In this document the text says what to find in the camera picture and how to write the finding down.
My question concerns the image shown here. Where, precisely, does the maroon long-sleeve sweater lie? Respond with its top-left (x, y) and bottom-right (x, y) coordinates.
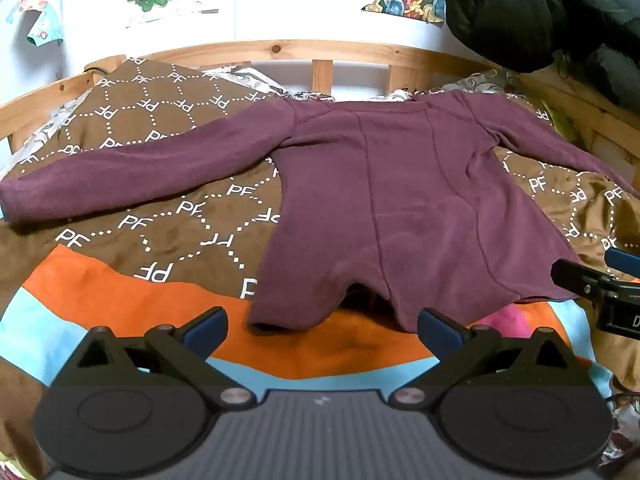
top-left (0, 91), bottom-right (640, 336)

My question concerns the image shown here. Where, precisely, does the wooden bed frame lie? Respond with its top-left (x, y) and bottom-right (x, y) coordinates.
top-left (0, 40), bottom-right (640, 191)

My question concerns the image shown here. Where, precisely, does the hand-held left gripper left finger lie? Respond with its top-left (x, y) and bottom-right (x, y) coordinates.
top-left (65, 306), bottom-right (258, 409)

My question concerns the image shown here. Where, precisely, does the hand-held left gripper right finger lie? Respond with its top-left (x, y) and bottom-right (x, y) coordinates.
top-left (392, 307), bottom-right (582, 409)

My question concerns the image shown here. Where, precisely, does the torn cartoon wall poster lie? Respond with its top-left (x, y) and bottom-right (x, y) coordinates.
top-left (6, 0), bottom-right (64, 47)

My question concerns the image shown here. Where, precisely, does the black puffer jacket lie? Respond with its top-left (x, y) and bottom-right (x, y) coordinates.
top-left (445, 0), bottom-right (640, 111)

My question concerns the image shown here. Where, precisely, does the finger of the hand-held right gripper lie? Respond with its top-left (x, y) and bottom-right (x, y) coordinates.
top-left (550, 258), bottom-right (621, 307)
top-left (603, 247), bottom-right (640, 279)

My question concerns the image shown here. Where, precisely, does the brown printed blanket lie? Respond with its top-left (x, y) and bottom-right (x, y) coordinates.
top-left (0, 57), bottom-right (640, 480)

